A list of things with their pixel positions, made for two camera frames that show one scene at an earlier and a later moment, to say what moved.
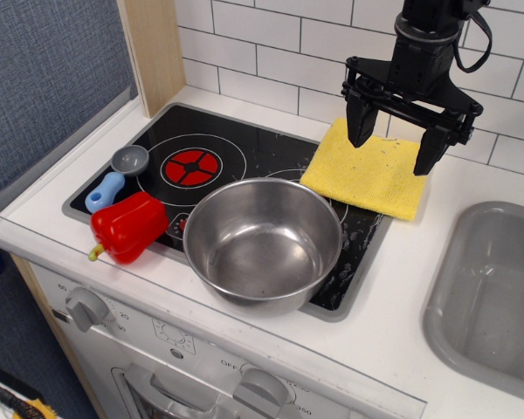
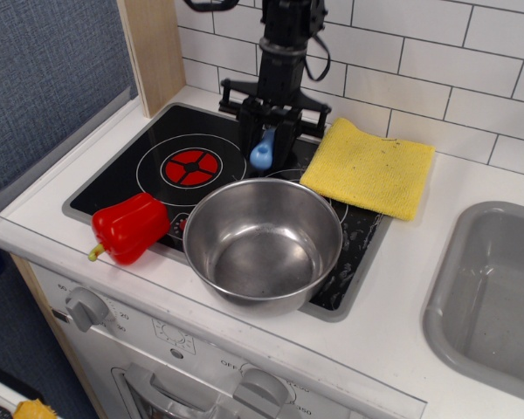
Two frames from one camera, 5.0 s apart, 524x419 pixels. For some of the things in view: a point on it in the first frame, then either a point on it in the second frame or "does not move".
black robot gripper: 417,85 → 280,72
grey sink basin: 482,298 does not move
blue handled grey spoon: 128,160 → 261,154
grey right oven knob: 262,391 does not move
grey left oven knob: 86,307 does not move
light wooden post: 154,43 does not move
